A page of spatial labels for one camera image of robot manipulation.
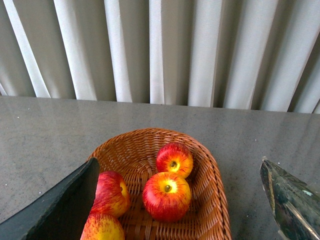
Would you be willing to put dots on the white pleated curtain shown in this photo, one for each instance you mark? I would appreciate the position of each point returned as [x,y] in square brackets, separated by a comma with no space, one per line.
[235,54]

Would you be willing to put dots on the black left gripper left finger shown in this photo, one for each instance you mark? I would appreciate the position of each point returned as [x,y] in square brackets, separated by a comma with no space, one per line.
[61,212]

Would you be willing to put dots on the red yellow apple in basket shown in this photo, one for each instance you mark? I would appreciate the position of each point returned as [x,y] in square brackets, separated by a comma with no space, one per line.
[102,227]

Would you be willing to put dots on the red yellow apple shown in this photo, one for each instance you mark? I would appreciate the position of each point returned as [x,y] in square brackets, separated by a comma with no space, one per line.
[111,196]
[102,227]

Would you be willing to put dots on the red apple centre of basket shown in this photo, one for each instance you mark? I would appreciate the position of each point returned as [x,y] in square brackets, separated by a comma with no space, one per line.
[166,197]

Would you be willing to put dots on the left brown wicker basket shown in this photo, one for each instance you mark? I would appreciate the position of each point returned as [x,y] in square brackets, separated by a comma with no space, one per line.
[133,155]

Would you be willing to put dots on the red apple back of basket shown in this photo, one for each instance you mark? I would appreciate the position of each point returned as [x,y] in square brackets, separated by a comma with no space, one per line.
[175,157]

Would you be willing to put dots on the red apple of basket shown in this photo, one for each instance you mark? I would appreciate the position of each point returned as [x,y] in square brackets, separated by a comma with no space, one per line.
[175,157]
[166,197]

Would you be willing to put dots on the worn left gripper right finger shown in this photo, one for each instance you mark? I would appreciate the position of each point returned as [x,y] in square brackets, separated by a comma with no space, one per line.
[295,207]

